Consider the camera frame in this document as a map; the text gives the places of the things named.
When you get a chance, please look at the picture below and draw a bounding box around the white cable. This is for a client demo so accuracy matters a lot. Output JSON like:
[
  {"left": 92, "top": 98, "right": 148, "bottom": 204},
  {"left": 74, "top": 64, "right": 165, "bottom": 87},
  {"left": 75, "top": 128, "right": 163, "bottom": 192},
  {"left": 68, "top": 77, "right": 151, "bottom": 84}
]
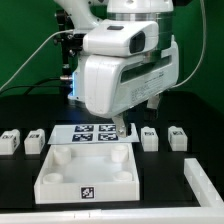
[
  {"left": 171, "top": 0, "right": 208, "bottom": 90},
  {"left": 0, "top": 29, "right": 75, "bottom": 92}
]

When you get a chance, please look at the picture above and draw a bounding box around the white L-shaped obstacle fence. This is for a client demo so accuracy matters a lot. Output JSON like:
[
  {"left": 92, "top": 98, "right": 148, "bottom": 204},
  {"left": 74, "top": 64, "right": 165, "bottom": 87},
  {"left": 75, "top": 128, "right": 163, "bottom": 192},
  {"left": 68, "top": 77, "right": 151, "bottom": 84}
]
[{"left": 0, "top": 158, "right": 224, "bottom": 224}]

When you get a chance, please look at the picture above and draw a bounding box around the white cable right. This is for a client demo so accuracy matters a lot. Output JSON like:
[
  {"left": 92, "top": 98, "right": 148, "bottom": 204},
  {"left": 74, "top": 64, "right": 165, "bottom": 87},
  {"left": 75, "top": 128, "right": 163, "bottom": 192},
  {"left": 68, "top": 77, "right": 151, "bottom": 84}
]
[{"left": 171, "top": 0, "right": 208, "bottom": 90}]

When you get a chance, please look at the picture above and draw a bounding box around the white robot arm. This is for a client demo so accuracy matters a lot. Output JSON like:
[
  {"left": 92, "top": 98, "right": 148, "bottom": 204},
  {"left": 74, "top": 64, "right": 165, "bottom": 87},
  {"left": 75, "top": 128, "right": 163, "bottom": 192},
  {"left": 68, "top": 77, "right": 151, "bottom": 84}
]
[{"left": 54, "top": 0, "right": 179, "bottom": 137}]

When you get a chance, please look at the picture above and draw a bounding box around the white square tabletop part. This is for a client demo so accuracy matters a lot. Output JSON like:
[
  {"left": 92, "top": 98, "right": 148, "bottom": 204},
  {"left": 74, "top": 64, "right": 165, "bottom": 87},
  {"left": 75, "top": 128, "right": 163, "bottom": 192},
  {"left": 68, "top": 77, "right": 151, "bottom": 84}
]
[{"left": 34, "top": 143, "right": 140, "bottom": 204}]

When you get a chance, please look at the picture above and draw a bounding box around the black cable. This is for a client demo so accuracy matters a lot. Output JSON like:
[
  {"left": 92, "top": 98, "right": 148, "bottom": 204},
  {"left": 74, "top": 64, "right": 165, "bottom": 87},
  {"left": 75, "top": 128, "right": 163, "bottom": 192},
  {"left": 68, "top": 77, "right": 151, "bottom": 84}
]
[{"left": 0, "top": 77, "right": 73, "bottom": 97}]

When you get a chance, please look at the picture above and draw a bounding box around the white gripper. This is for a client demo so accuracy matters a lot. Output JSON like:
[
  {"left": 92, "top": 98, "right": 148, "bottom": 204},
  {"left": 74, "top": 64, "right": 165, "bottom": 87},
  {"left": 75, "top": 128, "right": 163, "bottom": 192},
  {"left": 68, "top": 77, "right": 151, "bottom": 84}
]
[{"left": 84, "top": 40, "right": 179, "bottom": 138}]

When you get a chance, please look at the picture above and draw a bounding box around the white marker base plate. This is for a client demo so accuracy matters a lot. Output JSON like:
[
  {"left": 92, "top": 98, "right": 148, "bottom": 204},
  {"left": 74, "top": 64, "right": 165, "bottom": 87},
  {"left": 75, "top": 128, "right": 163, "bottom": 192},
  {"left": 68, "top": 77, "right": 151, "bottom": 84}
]
[{"left": 48, "top": 123, "right": 139, "bottom": 145}]

